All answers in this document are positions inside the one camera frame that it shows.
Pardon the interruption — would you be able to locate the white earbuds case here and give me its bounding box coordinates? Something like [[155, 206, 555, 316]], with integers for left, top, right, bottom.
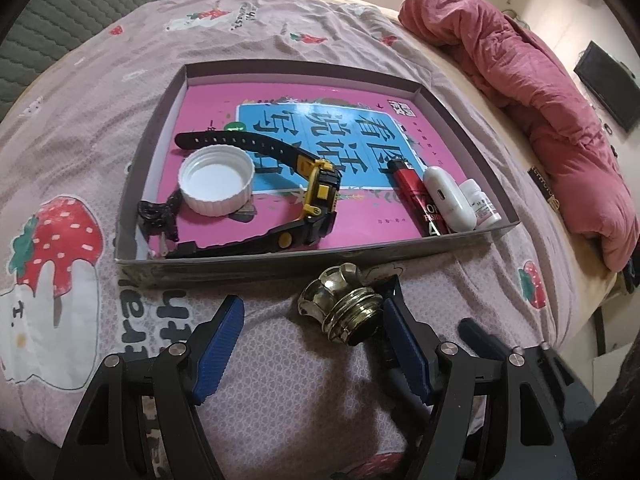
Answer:
[[423, 165, 477, 234]]

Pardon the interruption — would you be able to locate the chrome metal knob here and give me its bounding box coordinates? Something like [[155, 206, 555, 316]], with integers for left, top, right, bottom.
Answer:
[[297, 262, 389, 349]]

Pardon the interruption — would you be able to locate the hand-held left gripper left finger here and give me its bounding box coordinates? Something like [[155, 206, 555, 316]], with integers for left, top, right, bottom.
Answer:
[[52, 293, 246, 480]]

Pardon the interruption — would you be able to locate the black and yellow wristwatch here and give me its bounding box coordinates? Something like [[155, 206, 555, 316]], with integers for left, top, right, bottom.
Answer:
[[164, 129, 344, 260]]

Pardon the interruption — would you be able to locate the pink crumpled duvet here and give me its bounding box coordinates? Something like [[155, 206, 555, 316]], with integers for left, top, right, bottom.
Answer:
[[398, 0, 634, 274]]

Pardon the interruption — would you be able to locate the red and black lighter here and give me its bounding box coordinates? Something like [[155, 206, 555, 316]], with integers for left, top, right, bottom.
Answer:
[[387, 157, 446, 239]]

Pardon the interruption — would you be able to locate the small white pill bottle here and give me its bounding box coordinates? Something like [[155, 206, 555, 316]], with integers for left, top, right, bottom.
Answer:
[[458, 178, 503, 229]]

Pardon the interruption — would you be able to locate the grey quilted headboard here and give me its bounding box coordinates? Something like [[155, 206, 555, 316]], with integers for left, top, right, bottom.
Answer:
[[0, 0, 211, 111]]

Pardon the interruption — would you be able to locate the white plastic bottle cap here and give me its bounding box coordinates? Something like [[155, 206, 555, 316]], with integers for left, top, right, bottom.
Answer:
[[177, 145, 255, 217]]

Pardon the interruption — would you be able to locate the black hair clip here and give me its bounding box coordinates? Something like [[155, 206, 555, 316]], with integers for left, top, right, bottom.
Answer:
[[137, 190, 184, 241]]

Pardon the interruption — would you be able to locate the black wall television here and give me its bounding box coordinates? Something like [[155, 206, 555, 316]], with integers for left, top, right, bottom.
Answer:
[[572, 39, 640, 134]]

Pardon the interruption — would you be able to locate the pink strawberry print bedsheet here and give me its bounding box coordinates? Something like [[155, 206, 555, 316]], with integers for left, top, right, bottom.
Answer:
[[0, 0, 567, 480]]

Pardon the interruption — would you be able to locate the pink and blue book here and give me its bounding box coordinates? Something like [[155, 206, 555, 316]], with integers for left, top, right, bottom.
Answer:
[[149, 84, 482, 259]]

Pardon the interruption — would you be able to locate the shallow grey cardboard box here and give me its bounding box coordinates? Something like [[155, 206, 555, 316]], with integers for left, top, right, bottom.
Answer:
[[114, 62, 521, 291]]

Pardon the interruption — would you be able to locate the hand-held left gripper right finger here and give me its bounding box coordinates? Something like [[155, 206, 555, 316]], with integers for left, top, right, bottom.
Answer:
[[382, 275, 577, 480]]

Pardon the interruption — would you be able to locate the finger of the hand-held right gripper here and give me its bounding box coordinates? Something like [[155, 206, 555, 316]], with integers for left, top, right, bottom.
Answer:
[[457, 317, 509, 377], [384, 364, 427, 407]]

